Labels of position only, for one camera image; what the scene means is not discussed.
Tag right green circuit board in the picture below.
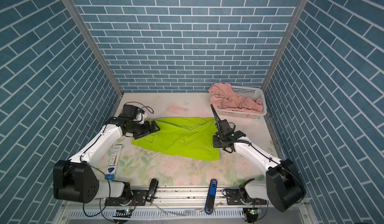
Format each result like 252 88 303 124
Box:
246 208 260 215

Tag green circuit board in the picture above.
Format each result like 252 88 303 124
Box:
246 208 260 215
114 209 133 218

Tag lime green shorts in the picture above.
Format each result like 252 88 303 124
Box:
132 117 220 161

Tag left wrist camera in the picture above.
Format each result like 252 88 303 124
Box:
119 104 145 123

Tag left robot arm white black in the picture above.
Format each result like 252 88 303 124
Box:
53 117 160 206

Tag left green circuit board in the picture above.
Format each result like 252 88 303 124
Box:
114 209 133 218

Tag white plastic laundry basket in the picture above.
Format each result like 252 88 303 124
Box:
215 85 268 119

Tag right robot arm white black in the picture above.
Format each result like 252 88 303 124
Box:
213 131 306 213

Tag blue white card label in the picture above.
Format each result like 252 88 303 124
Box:
105 144 123 181

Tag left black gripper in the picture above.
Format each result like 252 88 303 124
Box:
127 119 161 139

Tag blue black handheld device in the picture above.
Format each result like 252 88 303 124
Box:
204 179 218 215

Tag pink shorts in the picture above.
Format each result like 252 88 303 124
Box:
208 83 264 114

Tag aluminium front rail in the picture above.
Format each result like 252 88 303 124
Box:
61 185 310 209

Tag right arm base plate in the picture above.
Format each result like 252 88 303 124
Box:
222 188 267 206

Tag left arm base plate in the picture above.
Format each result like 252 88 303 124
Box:
105 190 148 207

